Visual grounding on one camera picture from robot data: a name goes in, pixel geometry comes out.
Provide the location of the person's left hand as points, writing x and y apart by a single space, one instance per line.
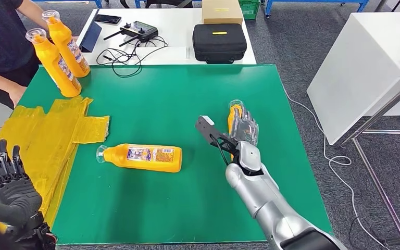
75 38

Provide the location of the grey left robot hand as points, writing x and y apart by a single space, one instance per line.
13 193

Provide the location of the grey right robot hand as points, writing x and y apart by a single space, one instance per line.
246 131

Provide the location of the person's right hand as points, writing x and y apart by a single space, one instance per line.
17 96

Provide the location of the orange detergent bottle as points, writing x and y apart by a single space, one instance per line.
117 158
234 120
56 72
69 51

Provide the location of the person's left forearm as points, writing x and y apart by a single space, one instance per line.
31 13

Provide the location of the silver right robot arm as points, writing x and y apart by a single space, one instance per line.
262 196

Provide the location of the dark blue tablet case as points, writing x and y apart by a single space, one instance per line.
90 37

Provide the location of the black smartphone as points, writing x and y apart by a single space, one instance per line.
107 19

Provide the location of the yellow taped cardboard sheet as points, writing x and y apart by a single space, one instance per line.
48 138

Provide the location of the person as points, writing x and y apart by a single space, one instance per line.
0 38

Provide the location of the black remote controller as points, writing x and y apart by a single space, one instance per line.
140 31

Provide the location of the green table mat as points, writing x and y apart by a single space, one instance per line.
169 103

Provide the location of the black carrying case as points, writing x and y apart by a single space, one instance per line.
219 45

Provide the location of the black office chair base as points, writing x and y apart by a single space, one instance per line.
165 2

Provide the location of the brown cardboard box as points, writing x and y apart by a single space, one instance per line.
221 12

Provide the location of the green plastic crate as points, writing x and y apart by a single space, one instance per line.
249 9

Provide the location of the large white table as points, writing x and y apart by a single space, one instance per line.
358 69

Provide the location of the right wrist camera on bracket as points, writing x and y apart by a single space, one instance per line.
213 136

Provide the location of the blue metal frame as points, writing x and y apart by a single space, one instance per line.
97 3
268 7

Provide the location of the steel stand frame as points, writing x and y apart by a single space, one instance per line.
376 114

